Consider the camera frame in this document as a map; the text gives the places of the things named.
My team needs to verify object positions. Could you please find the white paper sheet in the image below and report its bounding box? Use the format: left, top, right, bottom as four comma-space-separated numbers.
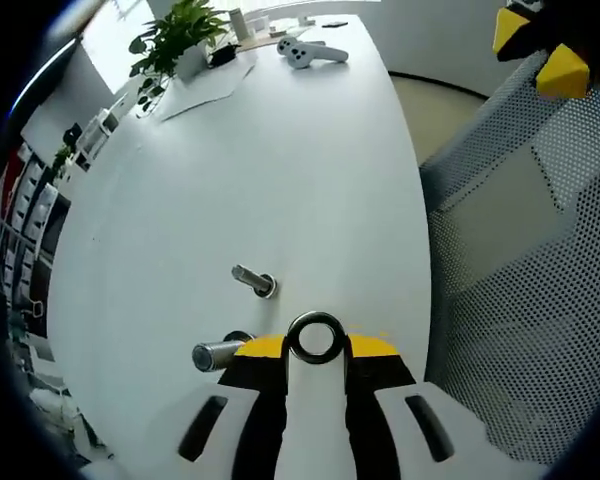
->
158, 48, 260, 124

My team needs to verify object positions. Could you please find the large potted green plant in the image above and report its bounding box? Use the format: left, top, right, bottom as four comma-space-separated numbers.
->
128, 0, 232, 97

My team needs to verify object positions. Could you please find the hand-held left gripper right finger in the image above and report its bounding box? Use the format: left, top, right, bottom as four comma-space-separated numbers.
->
342, 333, 551, 480

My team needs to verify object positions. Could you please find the small trailing green plant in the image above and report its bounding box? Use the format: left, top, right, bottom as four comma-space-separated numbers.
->
133, 74, 170, 120

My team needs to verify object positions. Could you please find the shelf with white bins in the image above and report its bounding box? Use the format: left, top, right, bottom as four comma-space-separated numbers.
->
0, 143, 77, 324

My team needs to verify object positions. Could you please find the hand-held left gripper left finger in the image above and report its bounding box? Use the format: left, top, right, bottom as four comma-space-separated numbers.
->
87, 333, 287, 480

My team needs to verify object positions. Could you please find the white handheld controller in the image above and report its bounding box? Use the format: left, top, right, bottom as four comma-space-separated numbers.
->
286, 42, 350, 71
276, 36, 327, 58

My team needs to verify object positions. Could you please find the grey mesh office chair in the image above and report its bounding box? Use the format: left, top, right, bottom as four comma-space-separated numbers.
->
418, 48, 600, 469

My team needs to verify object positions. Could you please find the small black device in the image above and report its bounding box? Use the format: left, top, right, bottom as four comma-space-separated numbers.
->
208, 43, 242, 69

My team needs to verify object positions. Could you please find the large threaded stud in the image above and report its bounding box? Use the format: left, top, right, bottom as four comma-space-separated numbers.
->
191, 329, 257, 375

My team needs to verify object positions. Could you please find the large metal washer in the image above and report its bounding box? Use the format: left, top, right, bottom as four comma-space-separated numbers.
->
221, 329, 257, 347
285, 310, 352, 365

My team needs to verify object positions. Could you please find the small threaded stud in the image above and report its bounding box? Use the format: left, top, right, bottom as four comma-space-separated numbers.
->
230, 264, 280, 301

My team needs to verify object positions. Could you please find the white cylinder bottle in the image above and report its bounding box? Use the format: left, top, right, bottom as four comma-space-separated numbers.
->
229, 6, 255, 42

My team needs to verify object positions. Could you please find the small metal washer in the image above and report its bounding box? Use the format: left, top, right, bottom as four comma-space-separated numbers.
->
253, 273, 280, 301

